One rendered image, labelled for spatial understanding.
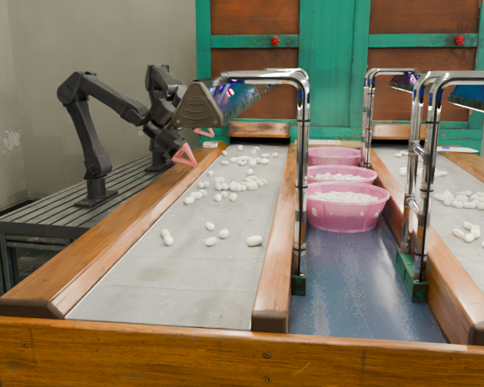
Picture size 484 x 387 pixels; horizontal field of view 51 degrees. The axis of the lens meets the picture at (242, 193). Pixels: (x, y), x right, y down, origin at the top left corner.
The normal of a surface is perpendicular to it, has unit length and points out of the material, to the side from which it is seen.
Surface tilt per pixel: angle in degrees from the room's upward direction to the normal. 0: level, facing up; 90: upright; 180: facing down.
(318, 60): 90
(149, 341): 90
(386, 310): 0
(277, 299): 0
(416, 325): 0
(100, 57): 90
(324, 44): 90
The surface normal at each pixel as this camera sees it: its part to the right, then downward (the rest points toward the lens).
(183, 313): 0.00, -0.97
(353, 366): -0.12, 0.24
